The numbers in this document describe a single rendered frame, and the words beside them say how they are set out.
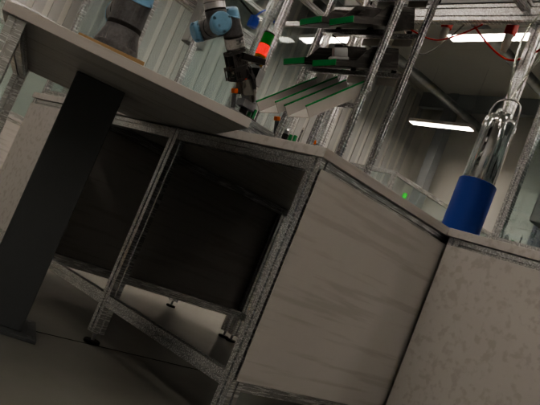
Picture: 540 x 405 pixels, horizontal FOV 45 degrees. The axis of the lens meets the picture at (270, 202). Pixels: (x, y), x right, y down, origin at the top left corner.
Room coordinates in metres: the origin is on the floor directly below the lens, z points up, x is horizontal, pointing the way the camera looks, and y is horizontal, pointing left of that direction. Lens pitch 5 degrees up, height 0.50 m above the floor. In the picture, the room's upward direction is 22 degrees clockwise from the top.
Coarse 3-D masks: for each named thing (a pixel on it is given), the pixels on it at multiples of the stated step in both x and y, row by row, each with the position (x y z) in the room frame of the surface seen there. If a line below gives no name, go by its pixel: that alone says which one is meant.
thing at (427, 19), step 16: (336, 0) 2.40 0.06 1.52; (368, 0) 2.51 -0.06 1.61; (400, 0) 2.15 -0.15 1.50; (432, 0) 2.28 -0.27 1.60; (432, 16) 2.28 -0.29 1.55; (320, 32) 2.39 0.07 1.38; (384, 32) 2.16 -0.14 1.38; (384, 48) 2.16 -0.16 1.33; (416, 48) 2.27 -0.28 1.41; (304, 80) 2.40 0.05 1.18; (368, 80) 2.15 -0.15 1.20; (400, 80) 2.28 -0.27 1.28; (400, 96) 2.28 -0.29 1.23; (352, 112) 2.16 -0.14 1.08; (352, 128) 2.16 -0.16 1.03; (384, 128) 2.27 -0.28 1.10; (368, 160) 2.28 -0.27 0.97
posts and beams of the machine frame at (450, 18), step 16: (528, 0) 2.90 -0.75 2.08; (416, 16) 3.40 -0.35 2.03; (448, 16) 3.25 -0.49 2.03; (464, 16) 3.18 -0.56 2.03; (480, 16) 3.12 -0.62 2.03; (496, 16) 3.05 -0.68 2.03; (512, 16) 2.99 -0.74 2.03; (528, 16) 2.93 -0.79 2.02; (336, 112) 3.71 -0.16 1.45; (320, 128) 3.72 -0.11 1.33; (320, 144) 3.69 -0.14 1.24
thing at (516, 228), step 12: (528, 168) 2.27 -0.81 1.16; (528, 180) 2.26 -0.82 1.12; (528, 192) 2.25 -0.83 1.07; (516, 204) 2.27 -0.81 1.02; (528, 204) 2.24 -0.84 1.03; (516, 216) 2.26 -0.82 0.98; (528, 216) 2.23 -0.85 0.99; (504, 228) 2.28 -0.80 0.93; (516, 228) 2.25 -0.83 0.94; (528, 228) 2.22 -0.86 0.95; (516, 240) 2.23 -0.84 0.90; (528, 240) 2.20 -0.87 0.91
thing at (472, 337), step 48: (480, 240) 2.20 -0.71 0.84; (432, 288) 2.28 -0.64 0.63; (480, 288) 2.16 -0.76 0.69; (528, 288) 2.05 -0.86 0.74; (432, 336) 2.23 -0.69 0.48; (480, 336) 2.11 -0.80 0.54; (528, 336) 2.01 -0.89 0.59; (432, 384) 2.18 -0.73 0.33; (480, 384) 2.07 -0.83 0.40; (528, 384) 1.97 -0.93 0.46
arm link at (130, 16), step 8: (120, 0) 2.06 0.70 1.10; (128, 0) 2.05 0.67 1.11; (136, 0) 2.05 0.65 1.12; (144, 0) 2.07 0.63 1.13; (152, 0) 2.10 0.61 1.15; (112, 8) 2.07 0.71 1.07; (120, 8) 2.05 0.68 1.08; (128, 8) 2.05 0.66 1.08; (136, 8) 2.06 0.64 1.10; (144, 8) 2.08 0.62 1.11; (112, 16) 2.06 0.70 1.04; (120, 16) 2.05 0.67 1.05; (128, 16) 2.05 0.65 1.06; (136, 16) 2.06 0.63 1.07; (144, 16) 2.09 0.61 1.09; (136, 24) 2.07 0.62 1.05; (144, 24) 2.11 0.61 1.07
